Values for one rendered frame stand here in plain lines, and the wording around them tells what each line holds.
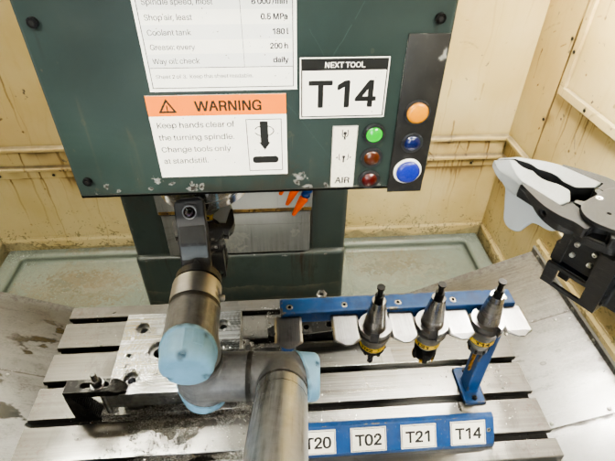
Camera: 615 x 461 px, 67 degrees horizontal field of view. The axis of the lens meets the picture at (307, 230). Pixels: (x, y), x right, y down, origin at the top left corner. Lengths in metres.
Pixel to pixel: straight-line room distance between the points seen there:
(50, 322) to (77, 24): 1.36
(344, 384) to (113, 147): 0.83
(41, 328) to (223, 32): 1.41
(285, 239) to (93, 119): 1.00
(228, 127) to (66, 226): 1.61
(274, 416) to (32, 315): 1.33
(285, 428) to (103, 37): 0.46
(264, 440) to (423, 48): 0.46
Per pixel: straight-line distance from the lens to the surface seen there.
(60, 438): 1.26
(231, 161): 0.58
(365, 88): 0.55
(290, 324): 0.91
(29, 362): 1.71
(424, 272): 1.98
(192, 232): 0.74
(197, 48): 0.53
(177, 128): 0.57
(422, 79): 0.56
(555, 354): 1.55
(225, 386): 0.72
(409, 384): 1.24
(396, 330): 0.92
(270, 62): 0.53
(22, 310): 1.83
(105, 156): 0.61
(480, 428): 1.17
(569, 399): 1.48
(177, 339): 0.64
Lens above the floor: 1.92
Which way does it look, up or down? 39 degrees down
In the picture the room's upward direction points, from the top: 1 degrees clockwise
